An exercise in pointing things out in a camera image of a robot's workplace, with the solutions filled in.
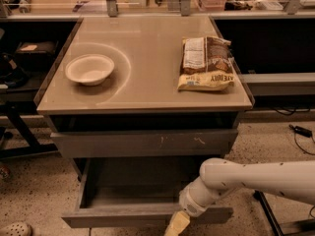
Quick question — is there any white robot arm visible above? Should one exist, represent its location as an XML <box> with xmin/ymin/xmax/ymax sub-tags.
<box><xmin>163</xmin><ymin>158</ymin><xmax>315</xmax><ymax>236</ymax></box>

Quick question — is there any grey drawer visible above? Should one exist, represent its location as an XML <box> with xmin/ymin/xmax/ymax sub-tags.
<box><xmin>51</xmin><ymin>129</ymin><xmax>238</xmax><ymax>158</ymax></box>
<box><xmin>61</xmin><ymin>156</ymin><xmax>234</xmax><ymax>229</ymax></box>

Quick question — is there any grey drawer cabinet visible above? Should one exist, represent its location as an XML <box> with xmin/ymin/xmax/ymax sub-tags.
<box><xmin>37</xmin><ymin>16</ymin><xmax>252</xmax><ymax>174</ymax></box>

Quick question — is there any black box on shelf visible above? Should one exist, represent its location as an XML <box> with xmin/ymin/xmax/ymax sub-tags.
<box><xmin>15</xmin><ymin>41</ymin><xmax>57</xmax><ymax>60</ymax></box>

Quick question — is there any black metal stand base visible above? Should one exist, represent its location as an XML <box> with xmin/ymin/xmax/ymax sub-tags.
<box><xmin>253</xmin><ymin>191</ymin><xmax>315</xmax><ymax>236</ymax></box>

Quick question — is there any black power adapter with cable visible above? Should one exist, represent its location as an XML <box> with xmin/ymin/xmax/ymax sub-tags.
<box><xmin>288</xmin><ymin>124</ymin><xmax>315</xmax><ymax>155</ymax></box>

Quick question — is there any white paper bowl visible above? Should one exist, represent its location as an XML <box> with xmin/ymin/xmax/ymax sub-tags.
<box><xmin>65</xmin><ymin>54</ymin><xmax>115</xmax><ymax>86</ymax></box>

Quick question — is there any black table leg frame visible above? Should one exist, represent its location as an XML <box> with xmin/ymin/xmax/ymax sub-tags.
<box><xmin>0</xmin><ymin>102</ymin><xmax>57</xmax><ymax>159</ymax></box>

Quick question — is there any brown yellow snack bag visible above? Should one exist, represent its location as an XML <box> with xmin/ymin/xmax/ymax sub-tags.
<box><xmin>177</xmin><ymin>36</ymin><xmax>234</xmax><ymax>91</ymax></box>

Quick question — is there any grey metal post left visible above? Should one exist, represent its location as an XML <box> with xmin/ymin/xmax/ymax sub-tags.
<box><xmin>102</xmin><ymin>0</ymin><xmax>119</xmax><ymax>18</ymax></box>

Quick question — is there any grey top drawer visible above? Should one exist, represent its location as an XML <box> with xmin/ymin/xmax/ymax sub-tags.
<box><xmin>51</xmin><ymin>129</ymin><xmax>238</xmax><ymax>158</ymax></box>

